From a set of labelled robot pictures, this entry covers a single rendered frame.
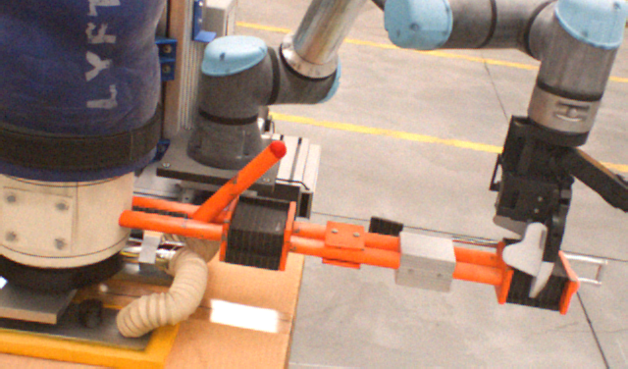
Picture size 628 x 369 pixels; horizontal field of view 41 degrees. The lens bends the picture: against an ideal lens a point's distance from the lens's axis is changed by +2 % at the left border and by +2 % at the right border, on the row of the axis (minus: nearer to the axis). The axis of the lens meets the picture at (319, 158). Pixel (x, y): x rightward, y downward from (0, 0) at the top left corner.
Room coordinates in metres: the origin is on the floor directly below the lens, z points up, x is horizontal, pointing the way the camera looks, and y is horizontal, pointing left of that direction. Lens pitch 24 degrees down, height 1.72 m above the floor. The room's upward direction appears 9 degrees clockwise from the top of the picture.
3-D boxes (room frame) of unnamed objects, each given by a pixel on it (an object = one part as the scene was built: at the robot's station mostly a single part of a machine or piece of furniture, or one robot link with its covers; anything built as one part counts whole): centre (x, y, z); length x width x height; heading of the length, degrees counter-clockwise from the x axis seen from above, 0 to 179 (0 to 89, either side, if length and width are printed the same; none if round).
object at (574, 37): (0.93, -0.27, 1.50); 0.09 x 0.08 x 0.11; 28
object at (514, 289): (0.92, -0.29, 1.20); 0.08 x 0.07 x 0.05; 90
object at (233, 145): (1.51, 0.19, 1.09); 0.15 x 0.15 x 0.10
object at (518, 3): (1.01, -0.21, 1.50); 0.11 x 0.11 x 0.08; 28
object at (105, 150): (0.93, 0.31, 1.32); 0.23 x 0.23 x 0.04
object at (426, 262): (0.93, -0.15, 1.19); 0.07 x 0.07 x 0.04; 0
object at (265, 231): (0.93, 0.06, 1.20); 0.10 x 0.08 x 0.06; 0
